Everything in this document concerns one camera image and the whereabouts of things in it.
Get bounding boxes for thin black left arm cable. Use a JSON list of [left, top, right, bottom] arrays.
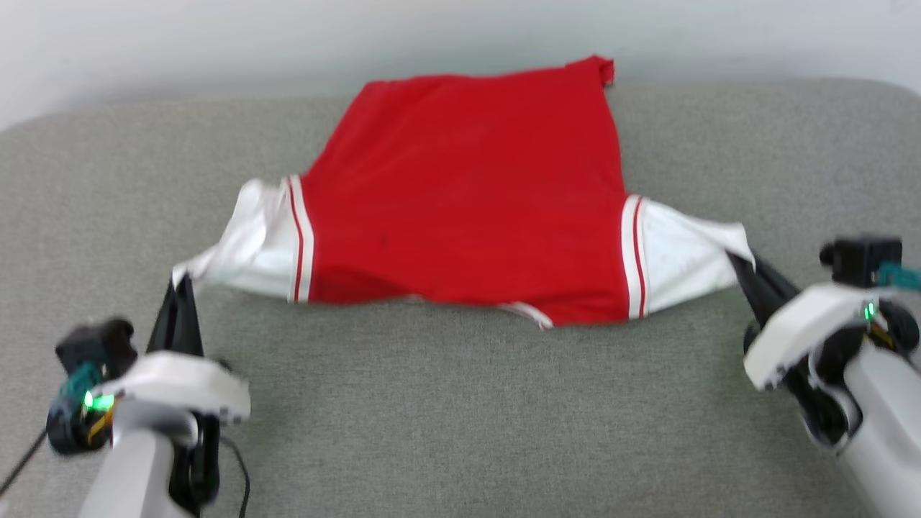
[[218, 434, 251, 518]]

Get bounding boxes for teal right camera cable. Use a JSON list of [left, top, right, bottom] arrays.
[[878, 261, 921, 294]]

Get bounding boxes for red shirt with white sleeves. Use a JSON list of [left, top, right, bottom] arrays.
[[171, 55, 755, 330]]

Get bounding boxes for black left camera cable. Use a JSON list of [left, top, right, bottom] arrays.
[[0, 430, 48, 499]]

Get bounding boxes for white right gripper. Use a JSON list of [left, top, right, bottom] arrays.
[[725, 250, 887, 450]]

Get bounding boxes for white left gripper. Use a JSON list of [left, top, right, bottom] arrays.
[[108, 273, 252, 513]]

